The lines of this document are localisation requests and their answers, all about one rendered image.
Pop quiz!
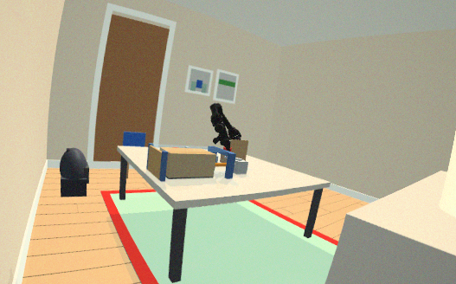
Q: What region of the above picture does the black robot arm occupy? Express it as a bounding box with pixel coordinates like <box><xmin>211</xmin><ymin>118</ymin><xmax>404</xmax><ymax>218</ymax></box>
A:
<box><xmin>209</xmin><ymin>103</ymin><xmax>241</xmax><ymax>144</ymax></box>

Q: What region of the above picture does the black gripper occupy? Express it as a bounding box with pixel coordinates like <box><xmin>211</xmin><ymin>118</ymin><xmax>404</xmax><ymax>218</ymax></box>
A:
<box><xmin>219</xmin><ymin>130</ymin><xmax>231</xmax><ymax>152</ymax></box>

